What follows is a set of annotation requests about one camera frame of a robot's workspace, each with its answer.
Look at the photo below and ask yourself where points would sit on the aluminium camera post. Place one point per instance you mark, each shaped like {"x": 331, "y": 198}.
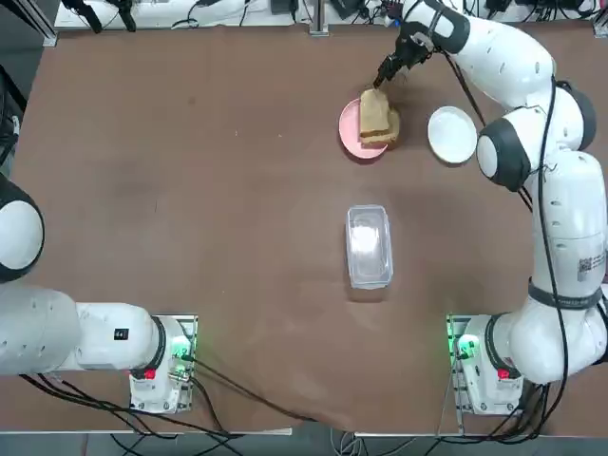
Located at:
{"x": 318, "y": 19}

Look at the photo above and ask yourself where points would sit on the black tripod leg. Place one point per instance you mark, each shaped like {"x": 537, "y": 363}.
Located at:
{"x": 88, "y": 14}
{"x": 126, "y": 14}

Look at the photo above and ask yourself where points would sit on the aluminium frame bracket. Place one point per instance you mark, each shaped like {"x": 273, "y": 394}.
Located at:
{"x": 51, "y": 35}

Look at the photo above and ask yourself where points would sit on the brown-crust bread slice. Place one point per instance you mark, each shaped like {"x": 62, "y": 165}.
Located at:
{"x": 380, "y": 139}
{"x": 373, "y": 114}

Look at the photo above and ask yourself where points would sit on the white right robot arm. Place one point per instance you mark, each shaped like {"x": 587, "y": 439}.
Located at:
{"x": 570, "y": 228}

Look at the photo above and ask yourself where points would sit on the white round plate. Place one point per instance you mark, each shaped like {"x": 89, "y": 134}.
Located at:
{"x": 451, "y": 135}

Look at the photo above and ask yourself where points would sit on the black bench device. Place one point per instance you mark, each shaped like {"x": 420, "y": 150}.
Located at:
{"x": 349, "y": 8}

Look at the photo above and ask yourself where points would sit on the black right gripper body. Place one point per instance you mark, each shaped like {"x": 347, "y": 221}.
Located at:
{"x": 412, "y": 47}

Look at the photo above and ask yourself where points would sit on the clear plastic food container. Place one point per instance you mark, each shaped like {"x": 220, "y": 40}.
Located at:
{"x": 368, "y": 247}

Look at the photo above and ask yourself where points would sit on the pink round plate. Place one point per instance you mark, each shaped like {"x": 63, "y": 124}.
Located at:
{"x": 349, "y": 128}

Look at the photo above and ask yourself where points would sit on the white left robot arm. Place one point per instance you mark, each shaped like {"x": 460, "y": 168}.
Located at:
{"x": 38, "y": 332}

